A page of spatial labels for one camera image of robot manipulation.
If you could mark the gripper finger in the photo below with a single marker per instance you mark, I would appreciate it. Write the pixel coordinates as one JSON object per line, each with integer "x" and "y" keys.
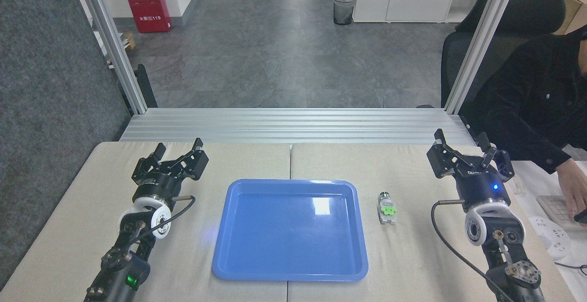
{"x": 441, "y": 157}
{"x": 503, "y": 162}
{"x": 146, "y": 162}
{"x": 192, "y": 162}

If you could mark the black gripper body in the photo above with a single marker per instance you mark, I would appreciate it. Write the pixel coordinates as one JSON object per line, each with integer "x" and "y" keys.
{"x": 484, "y": 187}
{"x": 158, "y": 185}

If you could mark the switch part with green block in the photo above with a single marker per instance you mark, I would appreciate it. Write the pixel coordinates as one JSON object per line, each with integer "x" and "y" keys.
{"x": 386, "y": 208}

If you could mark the blue plastic tray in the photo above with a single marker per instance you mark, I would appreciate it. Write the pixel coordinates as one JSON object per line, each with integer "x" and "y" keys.
{"x": 289, "y": 231}

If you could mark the person's hand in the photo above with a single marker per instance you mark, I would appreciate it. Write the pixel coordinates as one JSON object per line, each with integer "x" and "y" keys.
{"x": 575, "y": 187}

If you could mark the small clear plastic piece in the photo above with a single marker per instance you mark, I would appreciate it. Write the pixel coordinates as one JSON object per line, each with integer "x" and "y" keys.
{"x": 518, "y": 186}

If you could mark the white keyboard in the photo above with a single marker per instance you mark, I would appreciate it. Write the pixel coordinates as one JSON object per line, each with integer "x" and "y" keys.
{"x": 552, "y": 208}

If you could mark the person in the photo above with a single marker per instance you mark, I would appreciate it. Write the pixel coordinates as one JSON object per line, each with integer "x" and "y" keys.
{"x": 532, "y": 96}

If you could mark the white power strip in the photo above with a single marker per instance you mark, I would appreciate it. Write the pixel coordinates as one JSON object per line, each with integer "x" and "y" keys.
{"x": 552, "y": 235}

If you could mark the grey felt partition panel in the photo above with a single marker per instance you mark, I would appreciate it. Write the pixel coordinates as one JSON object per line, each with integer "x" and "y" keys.
{"x": 46, "y": 109}

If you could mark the black office chair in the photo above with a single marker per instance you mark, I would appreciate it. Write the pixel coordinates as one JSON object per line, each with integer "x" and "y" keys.
{"x": 518, "y": 11}

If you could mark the red fire extinguisher box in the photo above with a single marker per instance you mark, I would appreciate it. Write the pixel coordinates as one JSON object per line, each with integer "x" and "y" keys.
{"x": 146, "y": 4}

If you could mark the mesh waste bin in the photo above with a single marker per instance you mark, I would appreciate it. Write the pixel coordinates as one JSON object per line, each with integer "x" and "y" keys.
{"x": 343, "y": 8}

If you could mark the black bracket behind post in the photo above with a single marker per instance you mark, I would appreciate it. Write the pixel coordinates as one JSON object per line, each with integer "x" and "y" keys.
{"x": 146, "y": 86}

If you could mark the silver aluminium rail bed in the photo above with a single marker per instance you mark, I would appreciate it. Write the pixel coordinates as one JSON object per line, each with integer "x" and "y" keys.
{"x": 293, "y": 125}

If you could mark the silver aluminium post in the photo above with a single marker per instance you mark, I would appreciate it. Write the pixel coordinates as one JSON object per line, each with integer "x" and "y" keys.
{"x": 481, "y": 41}
{"x": 112, "y": 45}

